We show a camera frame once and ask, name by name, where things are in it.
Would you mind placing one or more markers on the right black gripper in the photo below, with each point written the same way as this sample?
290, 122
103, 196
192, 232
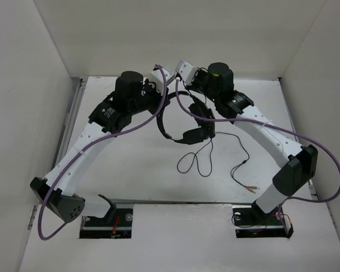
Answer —
192, 86

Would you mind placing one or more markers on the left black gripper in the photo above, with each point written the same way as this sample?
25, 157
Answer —
152, 86

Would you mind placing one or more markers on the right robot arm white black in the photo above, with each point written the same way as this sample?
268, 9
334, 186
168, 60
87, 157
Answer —
297, 163

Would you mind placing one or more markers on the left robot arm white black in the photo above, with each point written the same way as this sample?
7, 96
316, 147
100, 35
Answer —
134, 102

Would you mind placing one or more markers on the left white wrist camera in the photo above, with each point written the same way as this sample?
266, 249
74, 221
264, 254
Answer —
161, 77

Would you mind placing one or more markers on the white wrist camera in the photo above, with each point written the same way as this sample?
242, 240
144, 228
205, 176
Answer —
186, 71
161, 77

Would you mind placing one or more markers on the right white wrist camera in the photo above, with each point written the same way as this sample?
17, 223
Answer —
186, 71

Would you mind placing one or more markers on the front aluminium rail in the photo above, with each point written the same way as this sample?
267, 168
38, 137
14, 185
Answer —
138, 201

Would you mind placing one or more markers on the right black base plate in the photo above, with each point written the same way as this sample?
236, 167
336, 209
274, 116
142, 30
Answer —
273, 225

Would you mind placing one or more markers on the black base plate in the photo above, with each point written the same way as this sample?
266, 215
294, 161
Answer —
273, 225
115, 224

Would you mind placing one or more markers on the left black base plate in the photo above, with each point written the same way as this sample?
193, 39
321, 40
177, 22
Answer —
115, 224

